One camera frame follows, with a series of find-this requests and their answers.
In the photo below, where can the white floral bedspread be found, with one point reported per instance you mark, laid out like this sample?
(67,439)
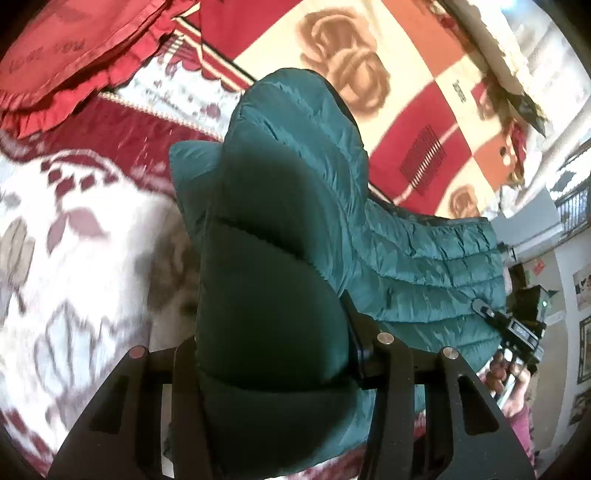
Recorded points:
(94,255)

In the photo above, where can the red checkered rose quilt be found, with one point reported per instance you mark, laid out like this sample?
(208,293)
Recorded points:
(442,133)

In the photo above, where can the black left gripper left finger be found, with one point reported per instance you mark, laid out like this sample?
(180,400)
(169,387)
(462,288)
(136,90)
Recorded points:
(117,436)

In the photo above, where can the person's right hand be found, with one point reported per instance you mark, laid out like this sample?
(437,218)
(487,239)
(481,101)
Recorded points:
(510,381)

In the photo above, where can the cream ruffled pillow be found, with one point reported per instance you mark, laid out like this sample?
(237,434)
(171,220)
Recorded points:
(489,29)

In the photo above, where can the teal quilted puffer jacket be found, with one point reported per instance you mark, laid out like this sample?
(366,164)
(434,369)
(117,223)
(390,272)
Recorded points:
(283,224)

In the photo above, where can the red heart-shaped ruffled pillow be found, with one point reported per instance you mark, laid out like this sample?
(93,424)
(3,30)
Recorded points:
(73,49)

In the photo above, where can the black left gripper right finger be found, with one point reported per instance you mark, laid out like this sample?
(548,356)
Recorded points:
(433,417)

